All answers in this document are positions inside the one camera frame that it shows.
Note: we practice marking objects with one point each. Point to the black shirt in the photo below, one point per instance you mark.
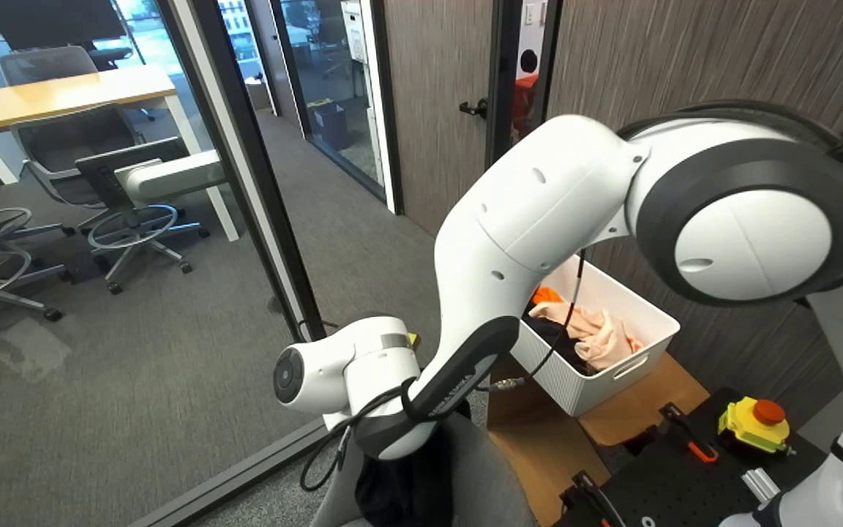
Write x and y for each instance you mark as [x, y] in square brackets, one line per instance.
[409, 487]

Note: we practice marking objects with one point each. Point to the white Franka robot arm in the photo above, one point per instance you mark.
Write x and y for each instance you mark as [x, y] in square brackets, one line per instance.
[556, 213]

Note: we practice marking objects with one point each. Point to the white plastic bin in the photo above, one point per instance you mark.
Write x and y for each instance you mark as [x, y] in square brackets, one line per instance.
[636, 376]

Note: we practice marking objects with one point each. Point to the orange cloth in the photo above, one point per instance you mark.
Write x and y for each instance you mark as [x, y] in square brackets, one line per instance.
[543, 292]

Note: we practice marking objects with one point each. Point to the dark patterned cloth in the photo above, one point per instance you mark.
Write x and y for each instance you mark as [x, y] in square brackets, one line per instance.
[563, 352]

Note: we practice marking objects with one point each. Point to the peach cloth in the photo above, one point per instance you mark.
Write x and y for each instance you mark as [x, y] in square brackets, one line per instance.
[601, 338]

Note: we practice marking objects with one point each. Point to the brown cardboard box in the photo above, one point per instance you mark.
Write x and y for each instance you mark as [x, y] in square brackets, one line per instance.
[538, 448]

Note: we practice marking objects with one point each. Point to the light grey seat stool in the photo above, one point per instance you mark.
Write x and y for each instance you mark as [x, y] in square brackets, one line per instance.
[162, 177]

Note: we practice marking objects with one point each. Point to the yellow emergency stop button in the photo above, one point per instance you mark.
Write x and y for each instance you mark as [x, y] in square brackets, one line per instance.
[755, 423]

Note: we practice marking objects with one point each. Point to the wooden top white table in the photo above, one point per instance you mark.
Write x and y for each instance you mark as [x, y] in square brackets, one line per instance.
[60, 95]

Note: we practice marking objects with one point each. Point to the aluminium extrusion piece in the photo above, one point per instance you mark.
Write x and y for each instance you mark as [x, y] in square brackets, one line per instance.
[762, 483]

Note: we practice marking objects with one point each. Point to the black glass wall frame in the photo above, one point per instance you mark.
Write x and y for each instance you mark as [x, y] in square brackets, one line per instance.
[247, 193]

